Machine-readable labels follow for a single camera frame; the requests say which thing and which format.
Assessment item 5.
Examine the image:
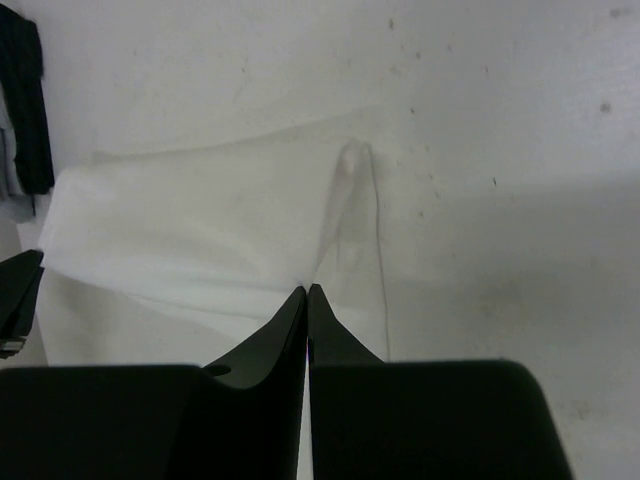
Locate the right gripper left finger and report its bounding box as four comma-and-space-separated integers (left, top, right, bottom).
1, 288, 306, 479

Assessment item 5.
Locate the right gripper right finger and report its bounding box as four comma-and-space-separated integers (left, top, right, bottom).
308, 285, 572, 479

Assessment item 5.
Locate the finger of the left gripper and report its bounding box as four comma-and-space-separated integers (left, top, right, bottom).
0, 250, 44, 359

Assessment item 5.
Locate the white tank top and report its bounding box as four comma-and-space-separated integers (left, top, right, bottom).
39, 140, 389, 358

